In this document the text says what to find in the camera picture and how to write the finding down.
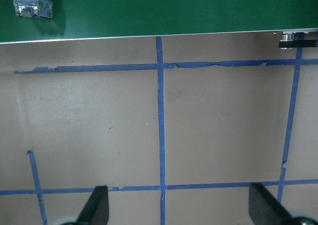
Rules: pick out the red emergency stop button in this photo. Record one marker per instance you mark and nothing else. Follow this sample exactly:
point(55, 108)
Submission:
point(33, 8)

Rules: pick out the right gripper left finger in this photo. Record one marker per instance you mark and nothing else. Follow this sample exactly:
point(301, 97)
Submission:
point(96, 209)

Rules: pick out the green conveyor belt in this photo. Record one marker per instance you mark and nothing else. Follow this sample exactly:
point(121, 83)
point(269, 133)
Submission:
point(85, 19)

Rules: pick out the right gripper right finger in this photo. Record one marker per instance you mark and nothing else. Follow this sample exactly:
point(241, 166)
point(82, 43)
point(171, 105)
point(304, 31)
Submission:
point(263, 207)

